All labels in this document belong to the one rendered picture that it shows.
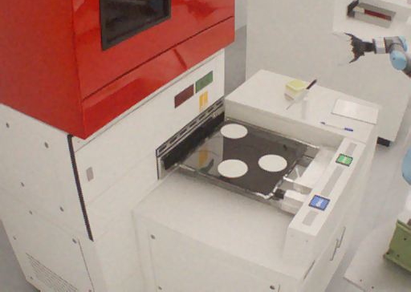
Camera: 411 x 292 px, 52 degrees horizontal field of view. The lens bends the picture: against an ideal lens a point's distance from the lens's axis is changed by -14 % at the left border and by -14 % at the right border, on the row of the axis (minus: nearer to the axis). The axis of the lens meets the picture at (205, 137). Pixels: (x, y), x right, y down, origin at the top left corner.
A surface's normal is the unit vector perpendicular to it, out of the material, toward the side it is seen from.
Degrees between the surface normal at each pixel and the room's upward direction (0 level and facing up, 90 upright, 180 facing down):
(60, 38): 90
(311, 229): 0
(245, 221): 0
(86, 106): 90
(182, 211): 0
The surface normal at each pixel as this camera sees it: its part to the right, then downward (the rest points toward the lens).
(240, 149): 0.00, -0.84
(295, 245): -0.53, 0.46
